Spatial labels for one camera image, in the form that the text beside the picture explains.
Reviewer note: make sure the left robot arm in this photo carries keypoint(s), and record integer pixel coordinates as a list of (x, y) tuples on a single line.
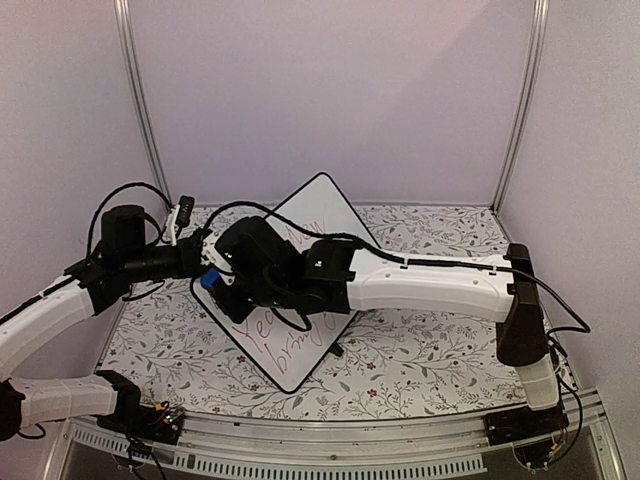
[(125, 246)]

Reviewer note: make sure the right aluminium corner post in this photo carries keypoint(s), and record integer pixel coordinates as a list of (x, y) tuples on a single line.
[(526, 95)]

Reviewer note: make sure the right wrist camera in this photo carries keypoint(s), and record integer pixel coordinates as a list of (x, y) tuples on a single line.
[(211, 258)]

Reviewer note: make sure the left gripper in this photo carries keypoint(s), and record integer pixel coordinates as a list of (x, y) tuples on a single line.
[(190, 262)]

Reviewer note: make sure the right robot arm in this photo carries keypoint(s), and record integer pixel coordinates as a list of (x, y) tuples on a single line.
[(270, 261)]

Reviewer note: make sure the left aluminium corner post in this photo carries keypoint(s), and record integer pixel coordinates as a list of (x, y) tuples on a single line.
[(133, 72)]

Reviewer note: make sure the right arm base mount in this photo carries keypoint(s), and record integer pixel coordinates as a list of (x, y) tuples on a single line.
[(536, 436)]

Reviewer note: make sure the blue whiteboard eraser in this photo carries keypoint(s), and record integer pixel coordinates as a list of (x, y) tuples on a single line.
[(209, 279)]

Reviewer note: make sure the aluminium corner post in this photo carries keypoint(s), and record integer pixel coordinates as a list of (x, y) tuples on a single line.
[(133, 72), (526, 95)]

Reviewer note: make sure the white whiteboard black frame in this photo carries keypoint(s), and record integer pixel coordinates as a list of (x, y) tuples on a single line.
[(287, 357)]

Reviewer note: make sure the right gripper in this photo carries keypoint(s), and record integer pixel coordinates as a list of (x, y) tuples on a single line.
[(236, 313)]

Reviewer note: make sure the floral patterned table mat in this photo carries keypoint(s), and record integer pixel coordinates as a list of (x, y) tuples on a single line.
[(394, 364)]

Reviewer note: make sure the front aluminium rail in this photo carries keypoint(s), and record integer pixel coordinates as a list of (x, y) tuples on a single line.
[(437, 447)]

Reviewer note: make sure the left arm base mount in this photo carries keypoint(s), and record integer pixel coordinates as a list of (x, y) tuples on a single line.
[(161, 423)]

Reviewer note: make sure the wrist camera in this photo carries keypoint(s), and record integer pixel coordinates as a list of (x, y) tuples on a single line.
[(178, 219), (211, 258)]

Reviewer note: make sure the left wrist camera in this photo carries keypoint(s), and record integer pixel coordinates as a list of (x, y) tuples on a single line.
[(178, 219)]

